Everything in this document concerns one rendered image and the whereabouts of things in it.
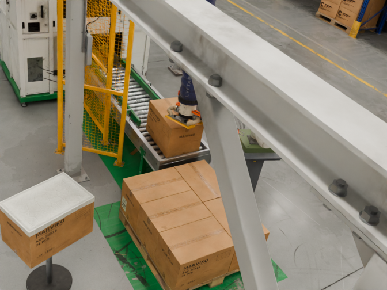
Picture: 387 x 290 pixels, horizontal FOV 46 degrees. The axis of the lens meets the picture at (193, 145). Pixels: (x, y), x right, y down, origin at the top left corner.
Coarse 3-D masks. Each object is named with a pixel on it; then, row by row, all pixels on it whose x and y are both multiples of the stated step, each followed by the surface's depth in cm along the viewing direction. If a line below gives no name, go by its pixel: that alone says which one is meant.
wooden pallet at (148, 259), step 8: (120, 208) 488; (120, 216) 492; (128, 224) 488; (128, 232) 480; (136, 240) 472; (144, 248) 451; (144, 256) 455; (152, 264) 450; (152, 272) 445; (160, 272) 429; (232, 272) 446; (160, 280) 436; (208, 280) 431; (216, 280) 438; (168, 288) 419; (192, 288) 423
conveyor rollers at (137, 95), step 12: (120, 72) 656; (120, 84) 624; (132, 84) 633; (132, 96) 603; (144, 96) 610; (132, 108) 579; (144, 108) 585; (132, 120) 563; (144, 120) 561; (156, 144) 531
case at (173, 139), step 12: (156, 108) 511; (156, 120) 515; (168, 120) 495; (192, 120) 503; (156, 132) 520; (168, 132) 491; (180, 132) 491; (192, 132) 500; (168, 144) 496; (180, 144) 502; (192, 144) 511; (168, 156) 504
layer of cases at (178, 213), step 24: (168, 168) 493; (192, 168) 500; (144, 192) 456; (168, 192) 461; (192, 192) 468; (216, 192) 474; (144, 216) 437; (168, 216) 434; (192, 216) 439; (216, 216) 444; (144, 240) 448; (168, 240) 410; (192, 240) 414; (216, 240) 419; (168, 264) 410; (192, 264) 399; (216, 264) 421
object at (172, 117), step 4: (168, 116) 474; (172, 116) 474; (172, 120) 471; (176, 120) 469; (180, 120) 469; (184, 120) 465; (180, 124) 465; (184, 124) 463; (192, 124) 465; (188, 128) 459
